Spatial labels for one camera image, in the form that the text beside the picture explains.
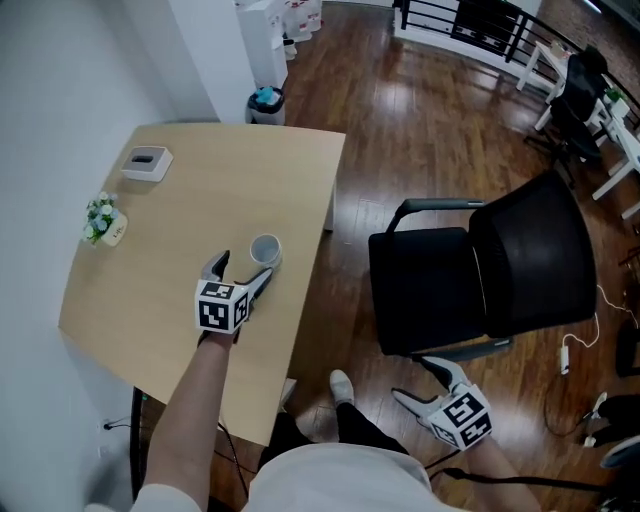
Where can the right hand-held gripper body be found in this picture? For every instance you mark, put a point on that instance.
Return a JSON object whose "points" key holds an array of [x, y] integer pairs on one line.
{"points": [[462, 417]]}

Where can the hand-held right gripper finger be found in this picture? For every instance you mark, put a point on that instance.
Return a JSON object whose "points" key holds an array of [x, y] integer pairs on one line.
{"points": [[411, 400], [446, 372]]}

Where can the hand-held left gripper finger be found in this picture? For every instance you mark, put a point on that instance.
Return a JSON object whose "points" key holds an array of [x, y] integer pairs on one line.
{"points": [[216, 266], [259, 282]]}

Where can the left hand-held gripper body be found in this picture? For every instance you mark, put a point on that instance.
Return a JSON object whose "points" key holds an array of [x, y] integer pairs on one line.
{"points": [[216, 312]]}

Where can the translucent white cup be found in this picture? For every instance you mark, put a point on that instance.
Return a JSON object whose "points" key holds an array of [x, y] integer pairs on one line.
{"points": [[266, 251]]}

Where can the person's right forearm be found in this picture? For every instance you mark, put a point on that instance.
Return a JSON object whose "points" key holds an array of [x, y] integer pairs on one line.
{"points": [[500, 475]]}

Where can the person's left forearm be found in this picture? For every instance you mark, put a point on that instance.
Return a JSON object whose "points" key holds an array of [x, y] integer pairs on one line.
{"points": [[192, 415]]}

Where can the person's black trousers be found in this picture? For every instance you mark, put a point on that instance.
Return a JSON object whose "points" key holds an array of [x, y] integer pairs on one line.
{"points": [[365, 430]]}

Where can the person's white shoe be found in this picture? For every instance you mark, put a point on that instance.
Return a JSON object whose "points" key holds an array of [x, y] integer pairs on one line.
{"points": [[341, 387]]}

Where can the black mesh office chair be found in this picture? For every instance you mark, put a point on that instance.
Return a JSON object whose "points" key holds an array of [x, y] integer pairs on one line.
{"points": [[500, 280]]}

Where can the person's white shirt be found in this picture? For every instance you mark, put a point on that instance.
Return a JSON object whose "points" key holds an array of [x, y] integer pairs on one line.
{"points": [[340, 482]]}

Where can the white power strip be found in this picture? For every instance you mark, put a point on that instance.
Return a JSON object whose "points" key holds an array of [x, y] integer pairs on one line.
{"points": [[565, 359]]}

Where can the small flower pot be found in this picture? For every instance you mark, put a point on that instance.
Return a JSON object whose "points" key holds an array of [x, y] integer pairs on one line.
{"points": [[102, 222]]}

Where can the white tissue box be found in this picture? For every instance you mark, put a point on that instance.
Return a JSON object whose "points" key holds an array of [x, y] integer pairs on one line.
{"points": [[146, 162]]}

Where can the black table leg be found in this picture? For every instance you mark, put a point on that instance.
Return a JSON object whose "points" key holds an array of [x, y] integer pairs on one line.
{"points": [[136, 440]]}

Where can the grey trash bin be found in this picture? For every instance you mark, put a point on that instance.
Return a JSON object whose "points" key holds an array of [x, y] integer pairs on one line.
{"points": [[266, 107]]}

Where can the white cabinet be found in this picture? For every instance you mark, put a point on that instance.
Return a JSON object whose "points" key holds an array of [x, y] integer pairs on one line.
{"points": [[262, 45]]}

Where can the white plastic bags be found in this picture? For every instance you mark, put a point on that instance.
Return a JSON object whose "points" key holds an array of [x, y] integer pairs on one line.
{"points": [[300, 20]]}

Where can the black swivel chair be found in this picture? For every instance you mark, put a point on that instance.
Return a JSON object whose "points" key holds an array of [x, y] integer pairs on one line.
{"points": [[575, 115]]}

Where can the white side table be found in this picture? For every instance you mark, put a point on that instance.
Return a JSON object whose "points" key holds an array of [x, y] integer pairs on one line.
{"points": [[625, 145], [545, 60]]}

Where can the small green potted plant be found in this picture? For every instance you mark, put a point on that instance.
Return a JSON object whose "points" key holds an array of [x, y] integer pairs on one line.
{"points": [[616, 97]]}

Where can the black metal railing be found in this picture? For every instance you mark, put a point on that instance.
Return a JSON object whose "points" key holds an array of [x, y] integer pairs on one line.
{"points": [[475, 25]]}

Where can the wall socket with plug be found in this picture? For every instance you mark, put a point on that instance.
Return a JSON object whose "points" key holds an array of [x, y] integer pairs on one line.
{"points": [[112, 426]]}

